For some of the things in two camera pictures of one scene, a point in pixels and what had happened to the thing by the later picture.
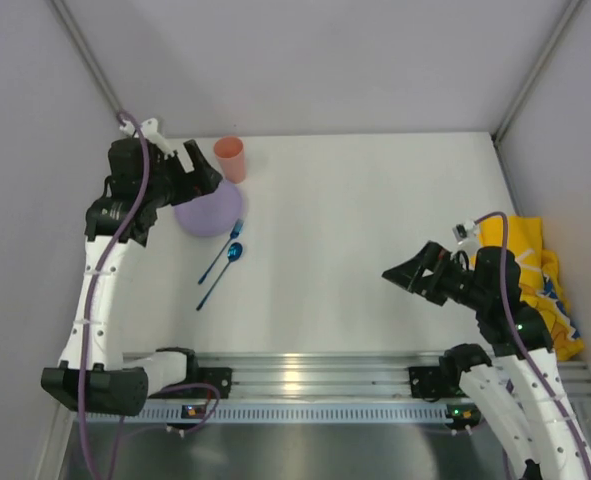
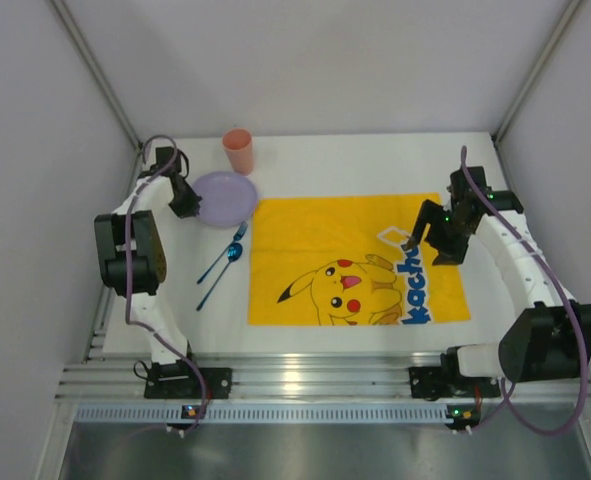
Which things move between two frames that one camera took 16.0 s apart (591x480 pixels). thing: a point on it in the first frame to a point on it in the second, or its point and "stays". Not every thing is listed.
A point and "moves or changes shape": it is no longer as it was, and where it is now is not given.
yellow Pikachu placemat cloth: (541, 284) moves or changes shape
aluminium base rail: (330, 374) stays
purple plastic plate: (211, 214) moves or changes shape
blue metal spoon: (234, 252) stays
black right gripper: (431, 275) to (438, 228)
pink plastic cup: (229, 150) to (238, 143)
